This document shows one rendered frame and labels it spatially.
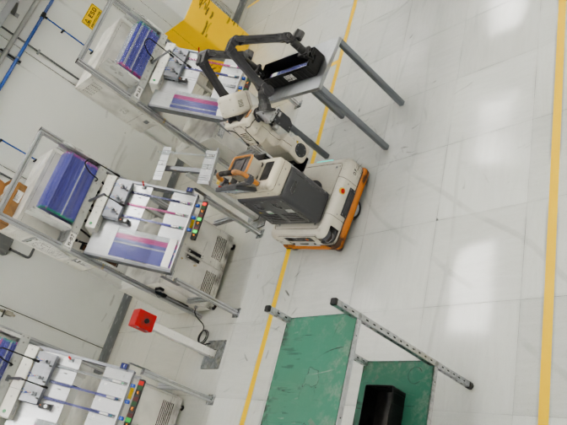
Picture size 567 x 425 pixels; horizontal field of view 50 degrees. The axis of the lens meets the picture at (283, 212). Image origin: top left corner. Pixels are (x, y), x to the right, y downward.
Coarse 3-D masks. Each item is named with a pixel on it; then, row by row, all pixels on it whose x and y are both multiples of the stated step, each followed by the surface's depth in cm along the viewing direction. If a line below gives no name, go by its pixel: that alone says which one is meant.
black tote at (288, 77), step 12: (312, 48) 423; (288, 60) 447; (300, 60) 442; (312, 60) 419; (264, 72) 464; (276, 72) 468; (288, 72) 431; (300, 72) 425; (312, 72) 419; (276, 84) 452
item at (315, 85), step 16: (320, 48) 440; (336, 48) 425; (304, 80) 433; (320, 80) 416; (272, 96) 457; (288, 96) 439; (320, 96) 504; (336, 112) 516; (352, 112) 433; (368, 128) 443; (384, 144) 454
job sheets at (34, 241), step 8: (24, 240) 468; (32, 240) 463; (40, 240) 459; (40, 248) 474; (48, 248) 469; (56, 248) 465; (56, 256) 485; (64, 256) 479; (80, 264) 486; (88, 264) 480
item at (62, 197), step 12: (72, 156) 463; (60, 168) 458; (72, 168) 461; (84, 168) 469; (96, 168) 476; (60, 180) 453; (72, 180) 460; (84, 180) 467; (48, 192) 447; (60, 192) 451; (72, 192) 458; (84, 192) 465; (48, 204) 444; (60, 204) 450; (72, 204) 456; (60, 216) 449; (72, 216) 454
